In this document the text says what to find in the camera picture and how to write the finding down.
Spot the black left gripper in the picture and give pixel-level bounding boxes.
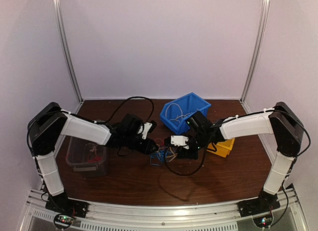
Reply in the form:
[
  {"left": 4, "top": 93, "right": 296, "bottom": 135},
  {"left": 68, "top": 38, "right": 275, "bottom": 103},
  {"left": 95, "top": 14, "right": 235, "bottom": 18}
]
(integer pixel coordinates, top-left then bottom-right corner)
[{"left": 124, "top": 133, "right": 159, "bottom": 155}]

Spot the yellow cable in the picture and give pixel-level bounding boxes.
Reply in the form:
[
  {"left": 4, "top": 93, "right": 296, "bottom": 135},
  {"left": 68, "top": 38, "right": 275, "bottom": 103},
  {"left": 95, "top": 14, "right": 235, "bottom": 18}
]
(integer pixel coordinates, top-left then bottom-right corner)
[{"left": 165, "top": 103, "right": 199, "bottom": 124}]

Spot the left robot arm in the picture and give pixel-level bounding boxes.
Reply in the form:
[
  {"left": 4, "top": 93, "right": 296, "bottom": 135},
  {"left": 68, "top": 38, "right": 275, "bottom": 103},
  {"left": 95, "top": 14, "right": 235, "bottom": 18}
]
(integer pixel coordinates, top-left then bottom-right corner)
[{"left": 26, "top": 102, "right": 159, "bottom": 213}]

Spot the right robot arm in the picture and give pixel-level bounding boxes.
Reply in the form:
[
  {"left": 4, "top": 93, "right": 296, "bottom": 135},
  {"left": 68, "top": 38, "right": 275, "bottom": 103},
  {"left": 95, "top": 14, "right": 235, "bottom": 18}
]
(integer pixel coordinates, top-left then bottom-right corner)
[{"left": 169, "top": 102, "right": 311, "bottom": 212}]

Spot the yellow plastic bin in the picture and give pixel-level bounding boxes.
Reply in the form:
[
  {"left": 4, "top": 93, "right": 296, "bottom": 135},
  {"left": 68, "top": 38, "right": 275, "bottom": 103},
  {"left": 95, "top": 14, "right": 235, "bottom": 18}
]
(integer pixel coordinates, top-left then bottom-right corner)
[{"left": 207, "top": 139, "right": 235, "bottom": 158}]

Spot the blue plastic bin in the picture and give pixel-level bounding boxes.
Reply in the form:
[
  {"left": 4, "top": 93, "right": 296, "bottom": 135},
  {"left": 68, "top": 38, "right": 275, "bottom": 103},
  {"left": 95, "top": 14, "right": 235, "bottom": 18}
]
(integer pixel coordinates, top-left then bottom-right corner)
[{"left": 160, "top": 92, "right": 212, "bottom": 135}]

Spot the grey transparent plastic container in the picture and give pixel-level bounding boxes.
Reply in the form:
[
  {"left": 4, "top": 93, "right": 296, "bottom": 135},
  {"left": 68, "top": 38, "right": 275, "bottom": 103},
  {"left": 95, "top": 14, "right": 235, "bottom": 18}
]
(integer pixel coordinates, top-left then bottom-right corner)
[{"left": 65, "top": 137, "right": 109, "bottom": 178}]

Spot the tangled coloured cable pile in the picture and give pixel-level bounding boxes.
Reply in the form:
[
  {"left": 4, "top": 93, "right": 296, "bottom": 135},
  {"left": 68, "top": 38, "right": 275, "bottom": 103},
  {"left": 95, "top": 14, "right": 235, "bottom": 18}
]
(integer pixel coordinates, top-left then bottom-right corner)
[{"left": 148, "top": 138, "right": 179, "bottom": 166}]

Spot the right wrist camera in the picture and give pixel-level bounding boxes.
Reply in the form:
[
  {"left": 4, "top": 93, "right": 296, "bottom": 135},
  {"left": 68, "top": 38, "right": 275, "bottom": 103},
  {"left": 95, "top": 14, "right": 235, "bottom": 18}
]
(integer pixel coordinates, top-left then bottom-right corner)
[{"left": 164, "top": 135, "right": 189, "bottom": 150}]

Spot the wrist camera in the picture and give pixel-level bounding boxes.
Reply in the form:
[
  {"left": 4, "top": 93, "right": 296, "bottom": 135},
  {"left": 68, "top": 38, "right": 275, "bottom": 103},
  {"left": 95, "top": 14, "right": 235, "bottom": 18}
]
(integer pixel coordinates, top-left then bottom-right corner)
[
  {"left": 138, "top": 120, "right": 157, "bottom": 140},
  {"left": 164, "top": 135, "right": 189, "bottom": 150}
]

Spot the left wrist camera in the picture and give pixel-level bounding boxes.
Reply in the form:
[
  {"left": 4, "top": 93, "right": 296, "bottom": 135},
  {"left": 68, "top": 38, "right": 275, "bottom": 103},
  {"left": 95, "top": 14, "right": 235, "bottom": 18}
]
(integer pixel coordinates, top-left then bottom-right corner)
[{"left": 138, "top": 120, "right": 157, "bottom": 140}]

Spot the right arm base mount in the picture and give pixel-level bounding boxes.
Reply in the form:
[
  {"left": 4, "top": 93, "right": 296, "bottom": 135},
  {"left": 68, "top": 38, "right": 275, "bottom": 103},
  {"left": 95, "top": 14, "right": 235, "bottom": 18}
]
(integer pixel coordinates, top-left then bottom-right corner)
[{"left": 237, "top": 197, "right": 280, "bottom": 217}]

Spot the aluminium front rail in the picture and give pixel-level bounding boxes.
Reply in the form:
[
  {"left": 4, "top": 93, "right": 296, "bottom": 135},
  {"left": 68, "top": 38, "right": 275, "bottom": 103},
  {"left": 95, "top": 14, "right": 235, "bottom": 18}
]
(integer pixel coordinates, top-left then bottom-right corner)
[{"left": 17, "top": 188, "right": 309, "bottom": 231}]

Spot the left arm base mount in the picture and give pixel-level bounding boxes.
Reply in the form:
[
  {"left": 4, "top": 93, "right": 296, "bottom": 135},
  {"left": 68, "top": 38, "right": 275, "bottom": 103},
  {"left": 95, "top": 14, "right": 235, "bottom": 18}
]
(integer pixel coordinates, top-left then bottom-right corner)
[{"left": 45, "top": 198, "right": 88, "bottom": 218}]

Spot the left aluminium frame post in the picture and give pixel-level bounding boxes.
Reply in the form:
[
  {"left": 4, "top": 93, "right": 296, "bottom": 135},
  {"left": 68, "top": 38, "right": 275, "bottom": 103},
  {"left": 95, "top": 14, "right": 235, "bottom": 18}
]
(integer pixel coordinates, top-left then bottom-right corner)
[{"left": 53, "top": 0, "right": 83, "bottom": 103}]

